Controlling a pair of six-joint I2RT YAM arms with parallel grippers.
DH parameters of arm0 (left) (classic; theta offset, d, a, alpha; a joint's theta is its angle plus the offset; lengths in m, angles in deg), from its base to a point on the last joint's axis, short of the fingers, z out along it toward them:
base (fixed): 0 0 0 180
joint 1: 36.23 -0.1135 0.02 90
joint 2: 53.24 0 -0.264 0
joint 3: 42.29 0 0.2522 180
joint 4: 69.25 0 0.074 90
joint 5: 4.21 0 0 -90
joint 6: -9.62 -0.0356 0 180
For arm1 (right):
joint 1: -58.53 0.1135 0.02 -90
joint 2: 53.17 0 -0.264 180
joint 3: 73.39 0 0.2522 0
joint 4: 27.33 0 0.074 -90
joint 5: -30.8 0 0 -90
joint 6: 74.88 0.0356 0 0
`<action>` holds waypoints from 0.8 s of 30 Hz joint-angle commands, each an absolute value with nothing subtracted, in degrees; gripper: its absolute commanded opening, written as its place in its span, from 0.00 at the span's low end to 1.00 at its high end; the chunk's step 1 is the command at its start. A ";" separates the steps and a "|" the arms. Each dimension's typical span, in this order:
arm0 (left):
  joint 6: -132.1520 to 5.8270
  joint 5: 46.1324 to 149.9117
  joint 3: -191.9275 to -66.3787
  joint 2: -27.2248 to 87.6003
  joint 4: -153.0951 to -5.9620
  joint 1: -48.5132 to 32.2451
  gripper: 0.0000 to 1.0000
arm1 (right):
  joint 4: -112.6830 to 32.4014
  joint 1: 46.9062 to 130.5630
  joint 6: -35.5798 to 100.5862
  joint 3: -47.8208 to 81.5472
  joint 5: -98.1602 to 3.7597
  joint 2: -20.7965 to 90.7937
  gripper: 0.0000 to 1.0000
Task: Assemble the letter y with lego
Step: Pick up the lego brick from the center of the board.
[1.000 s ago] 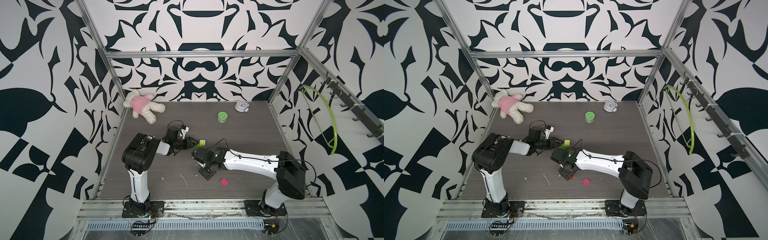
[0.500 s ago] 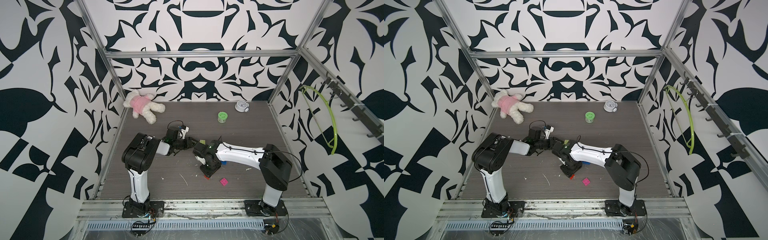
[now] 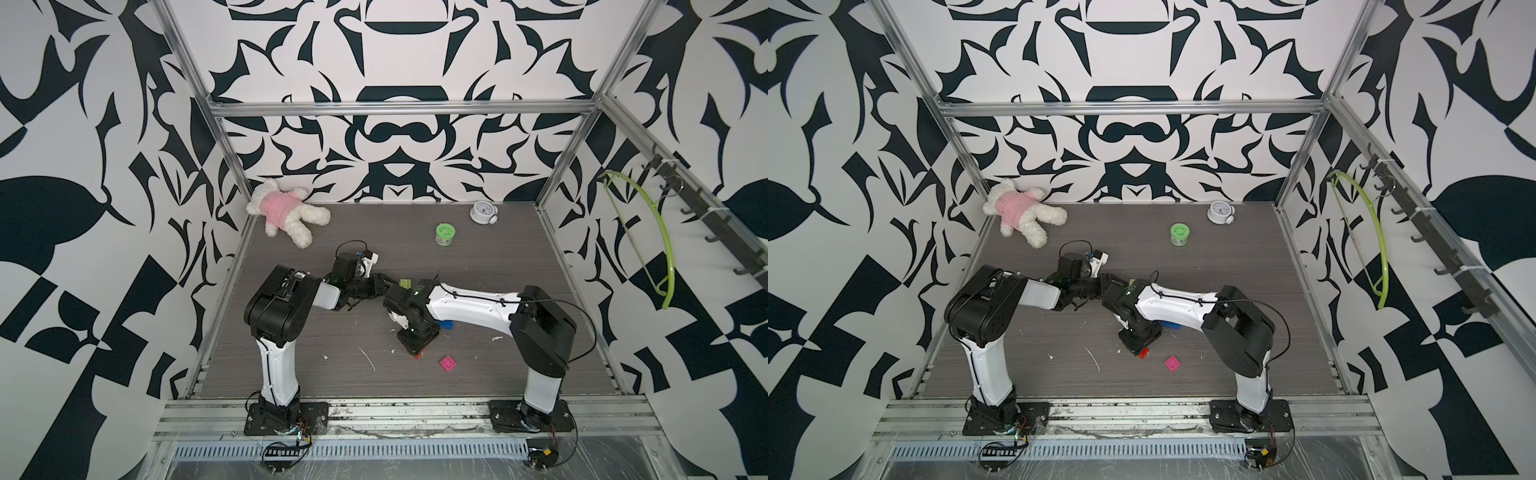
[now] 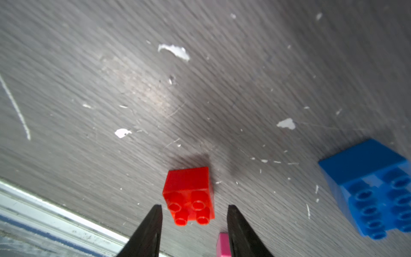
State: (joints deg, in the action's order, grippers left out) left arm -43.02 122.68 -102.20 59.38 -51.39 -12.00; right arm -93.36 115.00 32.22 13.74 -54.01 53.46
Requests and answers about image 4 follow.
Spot pink lego brick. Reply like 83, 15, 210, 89
216, 233, 232, 257

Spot aluminium front rail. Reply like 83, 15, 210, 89
0, 178, 168, 257

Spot red lego brick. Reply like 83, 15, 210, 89
162, 167, 215, 227

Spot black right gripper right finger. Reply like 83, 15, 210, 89
227, 205, 274, 257

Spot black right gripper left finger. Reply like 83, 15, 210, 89
117, 205, 163, 257

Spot blue lego brick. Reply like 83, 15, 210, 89
319, 139, 411, 241

